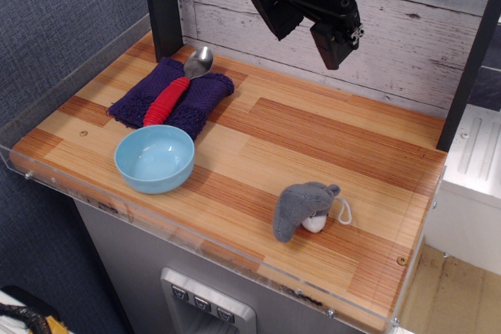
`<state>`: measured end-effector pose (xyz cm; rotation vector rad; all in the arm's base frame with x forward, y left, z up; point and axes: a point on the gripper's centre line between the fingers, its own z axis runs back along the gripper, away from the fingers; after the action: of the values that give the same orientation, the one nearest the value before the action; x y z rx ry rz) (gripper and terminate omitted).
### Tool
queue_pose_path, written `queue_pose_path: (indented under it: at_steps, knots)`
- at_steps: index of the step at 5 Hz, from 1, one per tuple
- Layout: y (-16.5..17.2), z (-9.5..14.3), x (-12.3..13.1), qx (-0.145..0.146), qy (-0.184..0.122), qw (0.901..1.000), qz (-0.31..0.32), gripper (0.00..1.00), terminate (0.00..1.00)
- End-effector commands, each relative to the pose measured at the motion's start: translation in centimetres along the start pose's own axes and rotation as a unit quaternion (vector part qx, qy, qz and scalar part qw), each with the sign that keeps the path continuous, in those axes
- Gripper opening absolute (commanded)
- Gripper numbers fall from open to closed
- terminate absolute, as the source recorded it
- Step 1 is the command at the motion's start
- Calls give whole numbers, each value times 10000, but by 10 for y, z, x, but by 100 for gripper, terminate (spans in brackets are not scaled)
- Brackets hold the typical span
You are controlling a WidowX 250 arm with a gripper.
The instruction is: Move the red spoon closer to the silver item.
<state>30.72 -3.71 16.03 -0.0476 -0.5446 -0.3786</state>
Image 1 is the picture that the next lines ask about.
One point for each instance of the silver button control panel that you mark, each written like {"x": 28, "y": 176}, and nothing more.
{"x": 197, "y": 308}

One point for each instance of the grey metal cabinet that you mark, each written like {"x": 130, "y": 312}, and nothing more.
{"x": 134, "y": 258}

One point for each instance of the dark purple towel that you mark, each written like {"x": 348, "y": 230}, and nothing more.
{"x": 192, "y": 110}

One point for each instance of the grey plush toy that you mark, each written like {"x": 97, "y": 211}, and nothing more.
{"x": 308, "y": 206}

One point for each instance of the black right frame post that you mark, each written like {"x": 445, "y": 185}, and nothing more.
{"x": 468, "y": 78}

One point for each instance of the clear acrylic table guard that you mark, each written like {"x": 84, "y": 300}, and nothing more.
{"x": 275, "y": 130}

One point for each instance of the light blue bowl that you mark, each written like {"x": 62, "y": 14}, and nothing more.
{"x": 155, "y": 159}

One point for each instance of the red handled metal spoon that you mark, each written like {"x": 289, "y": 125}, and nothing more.
{"x": 198, "y": 64}

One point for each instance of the yellow and black object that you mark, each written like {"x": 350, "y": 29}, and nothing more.
{"x": 19, "y": 319}

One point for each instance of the white plastic unit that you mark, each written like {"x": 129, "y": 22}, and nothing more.
{"x": 464, "y": 220}

